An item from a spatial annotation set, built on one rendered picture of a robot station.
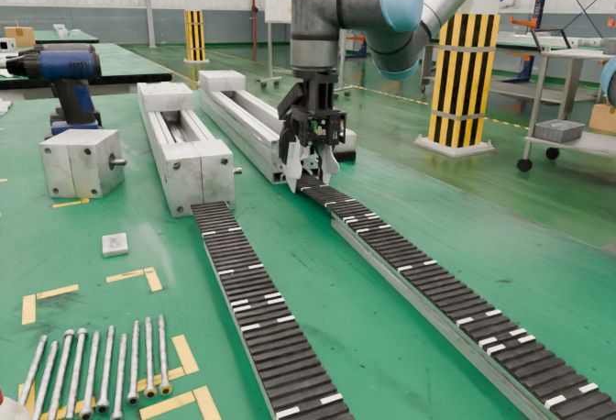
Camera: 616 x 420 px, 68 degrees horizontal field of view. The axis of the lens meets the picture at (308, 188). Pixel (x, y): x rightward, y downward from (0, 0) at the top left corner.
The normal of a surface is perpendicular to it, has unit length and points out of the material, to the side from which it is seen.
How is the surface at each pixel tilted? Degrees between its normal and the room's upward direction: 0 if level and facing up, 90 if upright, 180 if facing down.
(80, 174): 90
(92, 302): 0
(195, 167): 90
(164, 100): 90
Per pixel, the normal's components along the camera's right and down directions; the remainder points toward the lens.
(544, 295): 0.02, -0.93
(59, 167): 0.00, 0.36
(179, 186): 0.37, 0.34
